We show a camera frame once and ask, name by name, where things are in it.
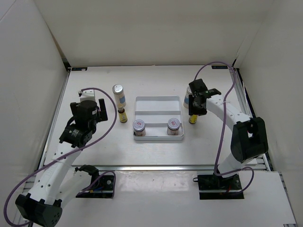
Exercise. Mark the tall white shaker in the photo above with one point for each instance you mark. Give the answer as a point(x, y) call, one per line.
point(119, 95)
point(186, 98)

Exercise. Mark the front aluminium rail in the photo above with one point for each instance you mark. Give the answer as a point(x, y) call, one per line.
point(156, 167)

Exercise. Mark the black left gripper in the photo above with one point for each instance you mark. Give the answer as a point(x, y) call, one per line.
point(101, 114)

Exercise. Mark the red-lid jar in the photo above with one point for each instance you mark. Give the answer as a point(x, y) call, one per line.
point(139, 128)
point(173, 127)

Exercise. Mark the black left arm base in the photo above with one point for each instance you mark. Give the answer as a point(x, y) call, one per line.
point(104, 183)

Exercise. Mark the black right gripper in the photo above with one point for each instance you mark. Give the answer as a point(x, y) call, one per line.
point(191, 110)

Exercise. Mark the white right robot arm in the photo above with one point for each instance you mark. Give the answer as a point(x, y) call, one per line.
point(249, 136)

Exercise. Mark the white divided tray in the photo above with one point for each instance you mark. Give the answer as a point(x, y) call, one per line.
point(155, 112)

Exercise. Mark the small yellow bottle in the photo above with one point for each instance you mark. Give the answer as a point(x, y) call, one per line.
point(122, 115)
point(193, 119)

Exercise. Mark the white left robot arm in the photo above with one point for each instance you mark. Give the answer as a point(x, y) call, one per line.
point(44, 202)

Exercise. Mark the blue corner label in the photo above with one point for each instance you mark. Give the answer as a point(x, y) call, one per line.
point(79, 68)
point(219, 67)

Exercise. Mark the left blue corner label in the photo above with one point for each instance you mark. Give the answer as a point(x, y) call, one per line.
point(79, 68)

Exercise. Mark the right blue corner label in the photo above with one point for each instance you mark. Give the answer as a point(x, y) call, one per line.
point(219, 67)

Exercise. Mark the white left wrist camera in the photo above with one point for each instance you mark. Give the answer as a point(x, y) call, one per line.
point(86, 95)

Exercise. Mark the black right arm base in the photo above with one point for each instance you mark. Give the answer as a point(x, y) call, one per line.
point(212, 187)

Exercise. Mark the right aluminium rail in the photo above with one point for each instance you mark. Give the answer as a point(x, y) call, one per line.
point(243, 95)

